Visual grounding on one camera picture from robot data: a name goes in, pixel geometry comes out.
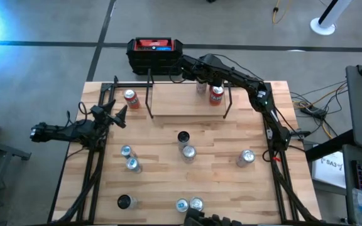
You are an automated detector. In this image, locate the orange floor cable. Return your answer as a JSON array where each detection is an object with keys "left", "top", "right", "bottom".
[{"left": 292, "top": 84, "right": 348, "bottom": 141}]

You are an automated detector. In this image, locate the grey metal bench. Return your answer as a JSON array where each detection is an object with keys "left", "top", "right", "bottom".
[{"left": 0, "top": 134, "right": 33, "bottom": 226}]

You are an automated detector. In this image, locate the black metal rack frame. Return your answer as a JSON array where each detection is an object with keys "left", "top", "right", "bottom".
[{"left": 145, "top": 68, "right": 234, "bottom": 121}]

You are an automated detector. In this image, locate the black power strip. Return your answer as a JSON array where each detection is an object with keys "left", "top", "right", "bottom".
[{"left": 305, "top": 105, "right": 328, "bottom": 117}]

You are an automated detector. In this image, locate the black desk leg beam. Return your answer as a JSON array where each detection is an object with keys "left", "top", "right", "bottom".
[{"left": 305, "top": 128, "right": 355, "bottom": 163}]

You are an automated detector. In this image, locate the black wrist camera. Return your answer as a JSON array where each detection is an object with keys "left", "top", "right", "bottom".
[
  {"left": 89, "top": 105, "right": 104, "bottom": 116},
  {"left": 202, "top": 53, "right": 220, "bottom": 63}
]

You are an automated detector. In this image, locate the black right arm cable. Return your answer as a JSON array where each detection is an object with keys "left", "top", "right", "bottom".
[{"left": 212, "top": 53, "right": 265, "bottom": 83}]

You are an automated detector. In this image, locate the silver Diet Coke can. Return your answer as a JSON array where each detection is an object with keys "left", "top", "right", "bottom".
[
  {"left": 236, "top": 149, "right": 256, "bottom": 168},
  {"left": 189, "top": 196, "right": 205, "bottom": 212},
  {"left": 182, "top": 144, "right": 197, "bottom": 164}
]

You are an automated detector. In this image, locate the red Fanta can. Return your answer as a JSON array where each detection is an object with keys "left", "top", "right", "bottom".
[
  {"left": 208, "top": 85, "right": 225, "bottom": 107},
  {"left": 123, "top": 89, "right": 141, "bottom": 110}
]

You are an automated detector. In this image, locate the white Celsius can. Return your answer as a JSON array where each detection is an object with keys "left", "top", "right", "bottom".
[{"left": 195, "top": 80, "right": 207, "bottom": 95}]

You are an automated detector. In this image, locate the Red Bull sugarfree can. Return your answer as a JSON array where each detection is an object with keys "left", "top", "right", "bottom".
[
  {"left": 175, "top": 197, "right": 190, "bottom": 213},
  {"left": 120, "top": 144, "right": 138, "bottom": 159},
  {"left": 125, "top": 156, "right": 143, "bottom": 174}
]

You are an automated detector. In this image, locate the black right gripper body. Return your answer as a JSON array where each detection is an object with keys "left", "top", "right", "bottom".
[{"left": 197, "top": 62, "right": 230, "bottom": 87}]

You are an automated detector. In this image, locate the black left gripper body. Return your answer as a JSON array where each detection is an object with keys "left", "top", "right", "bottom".
[{"left": 90, "top": 109, "right": 117, "bottom": 131}]

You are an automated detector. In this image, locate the black table rig frame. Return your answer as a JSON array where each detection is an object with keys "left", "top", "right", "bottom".
[{"left": 50, "top": 75, "right": 322, "bottom": 225}]

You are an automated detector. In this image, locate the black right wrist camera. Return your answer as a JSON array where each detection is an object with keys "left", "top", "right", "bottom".
[{"left": 202, "top": 53, "right": 220, "bottom": 63}]

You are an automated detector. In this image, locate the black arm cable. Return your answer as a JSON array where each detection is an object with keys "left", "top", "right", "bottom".
[
  {"left": 65, "top": 100, "right": 91, "bottom": 126},
  {"left": 212, "top": 53, "right": 265, "bottom": 83}
]

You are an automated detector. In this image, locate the white printed paper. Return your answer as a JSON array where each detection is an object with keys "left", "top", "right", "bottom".
[{"left": 311, "top": 151, "right": 348, "bottom": 190}]

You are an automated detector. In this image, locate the red and black toolbox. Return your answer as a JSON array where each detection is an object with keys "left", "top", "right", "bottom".
[{"left": 126, "top": 36, "right": 184, "bottom": 76}]

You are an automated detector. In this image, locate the grey metal side table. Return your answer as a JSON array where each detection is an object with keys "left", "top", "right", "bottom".
[{"left": 341, "top": 143, "right": 362, "bottom": 226}]

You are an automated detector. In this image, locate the yellow hanging power cord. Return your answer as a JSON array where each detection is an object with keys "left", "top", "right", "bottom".
[{"left": 271, "top": 0, "right": 292, "bottom": 24}]

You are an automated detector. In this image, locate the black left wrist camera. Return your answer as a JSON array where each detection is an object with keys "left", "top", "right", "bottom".
[{"left": 89, "top": 105, "right": 104, "bottom": 116}]

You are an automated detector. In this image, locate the white can with black top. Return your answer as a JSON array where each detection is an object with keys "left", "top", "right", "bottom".
[
  {"left": 116, "top": 194, "right": 138, "bottom": 210},
  {"left": 177, "top": 131, "right": 190, "bottom": 151}
]

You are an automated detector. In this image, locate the black table-level camera mount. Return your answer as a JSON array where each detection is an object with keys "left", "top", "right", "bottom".
[{"left": 183, "top": 207, "right": 243, "bottom": 226}]

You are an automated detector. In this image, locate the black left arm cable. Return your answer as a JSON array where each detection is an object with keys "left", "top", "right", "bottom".
[{"left": 65, "top": 100, "right": 91, "bottom": 126}]

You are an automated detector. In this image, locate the white pedestal stand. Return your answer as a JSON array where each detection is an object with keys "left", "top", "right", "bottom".
[{"left": 309, "top": 0, "right": 354, "bottom": 36}]

